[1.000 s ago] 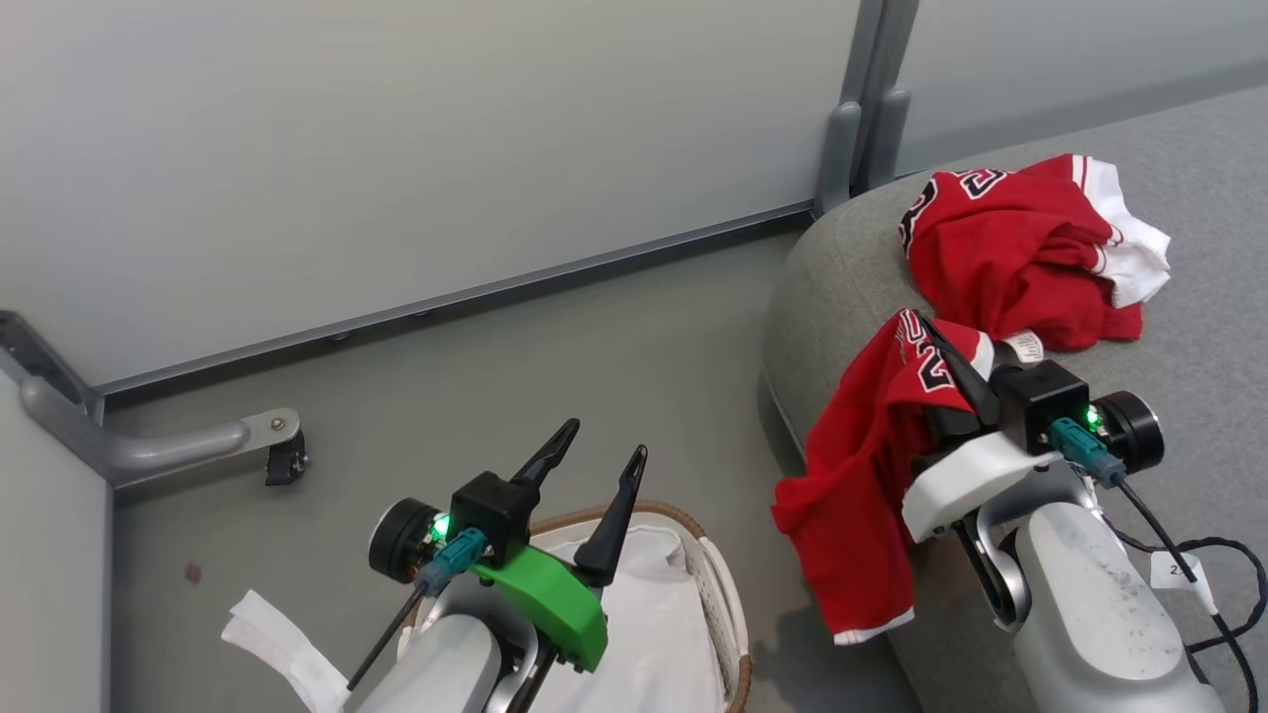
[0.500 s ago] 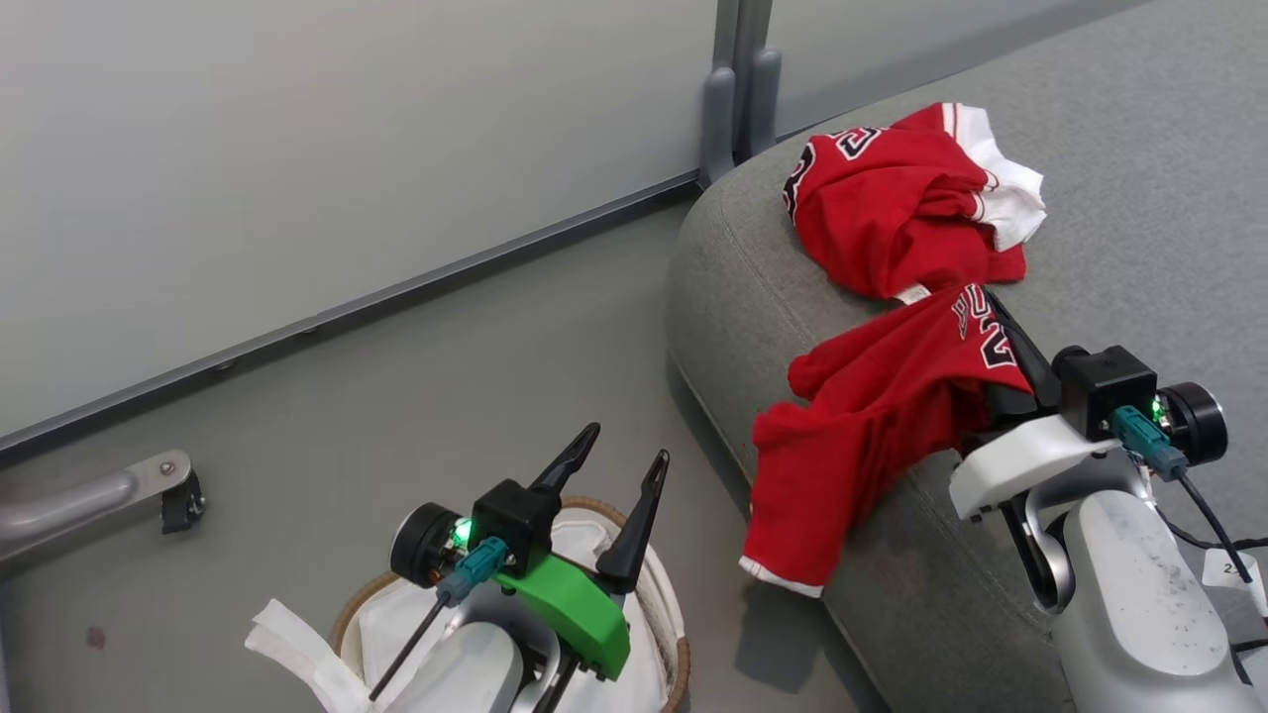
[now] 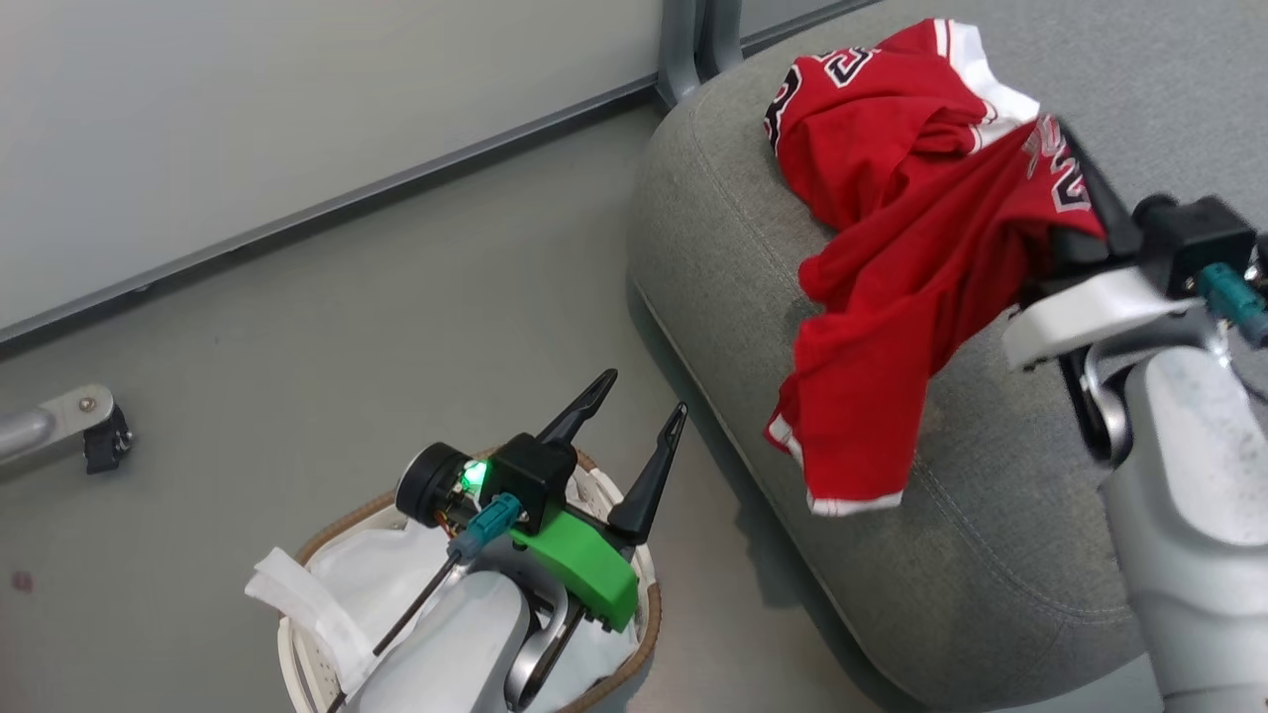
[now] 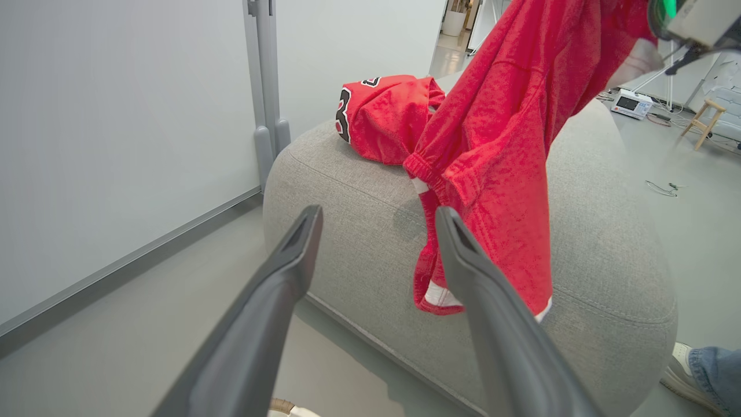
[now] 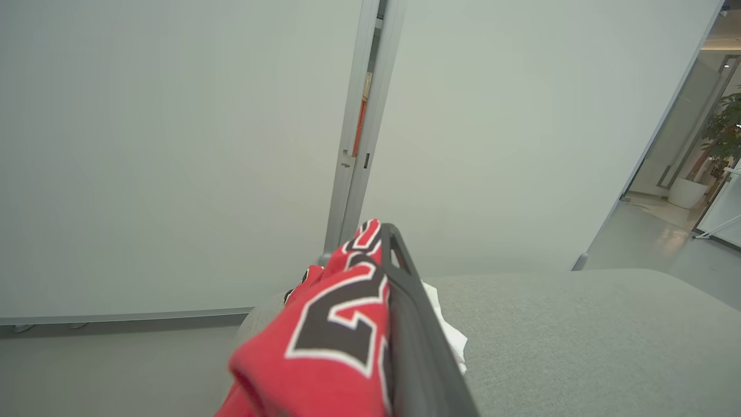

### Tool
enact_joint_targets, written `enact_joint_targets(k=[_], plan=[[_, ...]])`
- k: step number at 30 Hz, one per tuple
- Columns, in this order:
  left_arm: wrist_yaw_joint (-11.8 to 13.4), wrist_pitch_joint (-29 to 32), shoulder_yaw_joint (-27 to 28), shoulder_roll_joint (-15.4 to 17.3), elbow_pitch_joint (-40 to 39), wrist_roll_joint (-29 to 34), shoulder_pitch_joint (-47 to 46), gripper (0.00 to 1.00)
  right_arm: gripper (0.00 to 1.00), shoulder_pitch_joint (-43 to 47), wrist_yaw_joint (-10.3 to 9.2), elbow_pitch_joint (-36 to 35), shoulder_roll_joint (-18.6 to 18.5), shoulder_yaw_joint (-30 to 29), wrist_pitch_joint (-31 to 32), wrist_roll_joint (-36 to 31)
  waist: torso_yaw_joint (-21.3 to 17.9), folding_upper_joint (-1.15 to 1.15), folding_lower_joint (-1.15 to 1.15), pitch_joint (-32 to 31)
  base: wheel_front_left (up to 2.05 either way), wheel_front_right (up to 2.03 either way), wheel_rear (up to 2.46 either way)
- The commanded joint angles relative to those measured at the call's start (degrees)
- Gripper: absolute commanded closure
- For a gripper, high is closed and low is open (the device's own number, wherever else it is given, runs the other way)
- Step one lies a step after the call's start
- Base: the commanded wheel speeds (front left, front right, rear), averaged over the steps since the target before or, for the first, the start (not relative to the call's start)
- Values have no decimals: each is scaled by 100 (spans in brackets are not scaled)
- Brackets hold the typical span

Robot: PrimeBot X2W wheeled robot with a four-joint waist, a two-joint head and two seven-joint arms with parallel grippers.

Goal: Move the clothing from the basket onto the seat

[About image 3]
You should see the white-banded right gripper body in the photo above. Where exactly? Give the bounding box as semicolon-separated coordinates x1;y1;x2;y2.
1003;195;1268;372

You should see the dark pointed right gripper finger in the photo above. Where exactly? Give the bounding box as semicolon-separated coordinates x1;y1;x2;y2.
1053;234;1110;284
1055;121;1140;260

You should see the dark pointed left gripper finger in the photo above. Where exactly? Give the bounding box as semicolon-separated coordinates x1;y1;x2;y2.
607;402;687;544
540;369;617;447

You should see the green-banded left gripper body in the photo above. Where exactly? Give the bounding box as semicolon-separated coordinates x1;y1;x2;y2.
396;433;640;633

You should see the red basketball jersey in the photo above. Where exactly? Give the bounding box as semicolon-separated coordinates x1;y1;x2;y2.
763;18;1107;518

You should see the grey fabric sofa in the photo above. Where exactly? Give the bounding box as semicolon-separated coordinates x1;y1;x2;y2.
627;0;1268;710

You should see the white wicker-rimmed laundry basket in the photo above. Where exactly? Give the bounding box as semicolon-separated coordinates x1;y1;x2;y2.
277;446;663;713

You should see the white basket liner cloth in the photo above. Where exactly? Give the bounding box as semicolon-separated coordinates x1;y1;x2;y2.
245;465;645;713

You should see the black caster wheel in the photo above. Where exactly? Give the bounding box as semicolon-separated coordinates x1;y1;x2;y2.
83;404;134;475

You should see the grey metal partition foot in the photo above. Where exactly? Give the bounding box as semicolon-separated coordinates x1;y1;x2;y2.
0;384;118;481

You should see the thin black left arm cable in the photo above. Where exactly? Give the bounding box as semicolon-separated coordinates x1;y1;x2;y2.
327;550;464;713

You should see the grey aluminium partition rail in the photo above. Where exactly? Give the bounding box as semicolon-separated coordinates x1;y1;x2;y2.
0;74;663;350

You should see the grey partition post pair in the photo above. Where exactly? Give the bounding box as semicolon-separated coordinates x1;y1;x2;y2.
654;0;746;108

